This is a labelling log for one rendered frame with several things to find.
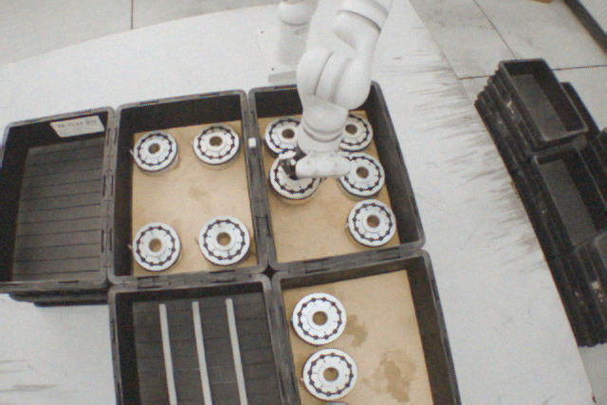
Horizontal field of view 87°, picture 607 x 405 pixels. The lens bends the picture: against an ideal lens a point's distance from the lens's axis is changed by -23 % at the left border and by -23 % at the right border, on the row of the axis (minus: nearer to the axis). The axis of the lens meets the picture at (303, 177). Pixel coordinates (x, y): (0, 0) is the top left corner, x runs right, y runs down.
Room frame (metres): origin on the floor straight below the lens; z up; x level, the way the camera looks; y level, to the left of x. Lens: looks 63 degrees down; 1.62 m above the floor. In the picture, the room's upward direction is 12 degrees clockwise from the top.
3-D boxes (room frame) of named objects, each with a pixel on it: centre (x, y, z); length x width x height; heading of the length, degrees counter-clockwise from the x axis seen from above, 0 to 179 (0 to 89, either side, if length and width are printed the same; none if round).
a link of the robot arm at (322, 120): (0.39, 0.00, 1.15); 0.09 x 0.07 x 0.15; 76
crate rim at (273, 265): (0.40, -0.05, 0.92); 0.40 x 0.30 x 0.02; 20
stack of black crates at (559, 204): (0.77, -1.10, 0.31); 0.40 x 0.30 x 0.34; 26
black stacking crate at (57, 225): (0.20, 0.52, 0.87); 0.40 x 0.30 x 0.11; 20
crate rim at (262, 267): (0.30, 0.23, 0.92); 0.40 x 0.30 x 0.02; 20
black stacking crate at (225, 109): (0.30, 0.23, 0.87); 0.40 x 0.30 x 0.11; 20
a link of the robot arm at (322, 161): (0.37, -0.02, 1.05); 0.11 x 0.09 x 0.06; 16
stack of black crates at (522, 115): (1.12, -0.91, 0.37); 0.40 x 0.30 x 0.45; 26
